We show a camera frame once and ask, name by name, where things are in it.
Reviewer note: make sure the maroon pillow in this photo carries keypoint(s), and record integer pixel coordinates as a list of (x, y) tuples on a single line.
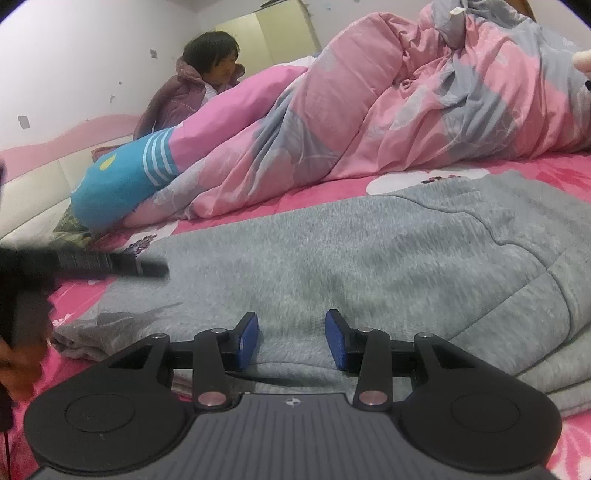
[(104, 154)]

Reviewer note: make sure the person's left hand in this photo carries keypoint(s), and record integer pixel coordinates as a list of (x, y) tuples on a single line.
[(18, 374)]

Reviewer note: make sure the green patterned pillow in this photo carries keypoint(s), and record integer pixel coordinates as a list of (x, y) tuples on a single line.
[(69, 226)]

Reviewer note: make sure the cream wardrobe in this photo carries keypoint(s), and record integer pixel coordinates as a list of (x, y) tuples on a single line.
[(286, 37)]

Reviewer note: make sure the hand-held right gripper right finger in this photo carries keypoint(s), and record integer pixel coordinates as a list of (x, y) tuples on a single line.
[(337, 341)]

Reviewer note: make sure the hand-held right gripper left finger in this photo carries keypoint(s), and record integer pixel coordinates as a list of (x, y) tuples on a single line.
[(247, 339)]

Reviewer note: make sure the pink grey floral duvet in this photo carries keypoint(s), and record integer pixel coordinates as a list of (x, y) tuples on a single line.
[(392, 101)]

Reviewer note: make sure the grey sweatpants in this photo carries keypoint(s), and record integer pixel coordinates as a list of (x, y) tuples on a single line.
[(323, 258)]

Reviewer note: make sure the wooden door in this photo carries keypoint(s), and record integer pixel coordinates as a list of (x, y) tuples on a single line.
[(527, 8)]

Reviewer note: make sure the blue pink striped quilt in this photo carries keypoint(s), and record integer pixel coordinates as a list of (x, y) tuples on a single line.
[(115, 189)]

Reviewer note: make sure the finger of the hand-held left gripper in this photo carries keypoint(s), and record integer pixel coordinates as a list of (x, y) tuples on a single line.
[(115, 267)]

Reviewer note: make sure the stack of folded clothes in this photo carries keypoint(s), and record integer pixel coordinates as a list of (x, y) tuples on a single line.
[(584, 60)]

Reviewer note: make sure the pink white headboard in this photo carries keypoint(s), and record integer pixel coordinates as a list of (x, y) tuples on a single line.
[(37, 194)]

